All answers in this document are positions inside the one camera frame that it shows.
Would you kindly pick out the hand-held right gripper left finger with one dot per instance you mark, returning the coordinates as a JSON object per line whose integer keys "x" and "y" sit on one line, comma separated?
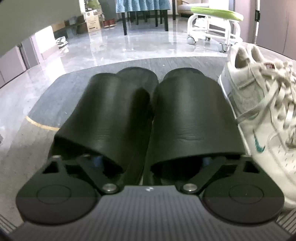
{"x": 90, "y": 170}

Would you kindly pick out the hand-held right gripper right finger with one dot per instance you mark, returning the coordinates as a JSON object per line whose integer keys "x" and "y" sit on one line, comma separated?
{"x": 208, "y": 172}

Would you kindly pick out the black slide sandal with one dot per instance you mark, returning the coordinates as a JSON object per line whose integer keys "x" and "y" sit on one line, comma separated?
{"x": 196, "y": 115}
{"x": 104, "y": 115}

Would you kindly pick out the two-tone grey door mat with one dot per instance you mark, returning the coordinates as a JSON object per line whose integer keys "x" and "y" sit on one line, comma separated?
{"x": 23, "y": 150}

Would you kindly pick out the grey mat with yellow line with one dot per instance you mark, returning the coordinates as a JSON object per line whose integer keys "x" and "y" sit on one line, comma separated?
{"x": 69, "y": 81}

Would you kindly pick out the black and white item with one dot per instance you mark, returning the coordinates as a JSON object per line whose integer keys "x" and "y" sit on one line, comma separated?
{"x": 62, "y": 42}

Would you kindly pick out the red shoe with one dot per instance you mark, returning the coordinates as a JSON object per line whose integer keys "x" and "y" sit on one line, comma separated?
{"x": 106, "y": 23}
{"x": 113, "y": 22}

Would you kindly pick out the cardboard box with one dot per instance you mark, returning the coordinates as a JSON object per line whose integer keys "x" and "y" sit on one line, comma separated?
{"x": 92, "y": 22}

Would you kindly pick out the black-legged dining table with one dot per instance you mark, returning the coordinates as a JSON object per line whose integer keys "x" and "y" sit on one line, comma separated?
{"x": 124, "y": 23}

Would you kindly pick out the white cart with green top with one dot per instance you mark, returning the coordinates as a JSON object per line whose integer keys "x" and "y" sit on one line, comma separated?
{"x": 215, "y": 12}

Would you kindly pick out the green toy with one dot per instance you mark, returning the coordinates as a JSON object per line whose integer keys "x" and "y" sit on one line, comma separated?
{"x": 93, "y": 4}

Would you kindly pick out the blue tablecloth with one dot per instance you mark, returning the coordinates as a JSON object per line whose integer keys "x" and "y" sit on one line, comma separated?
{"x": 143, "y": 5}

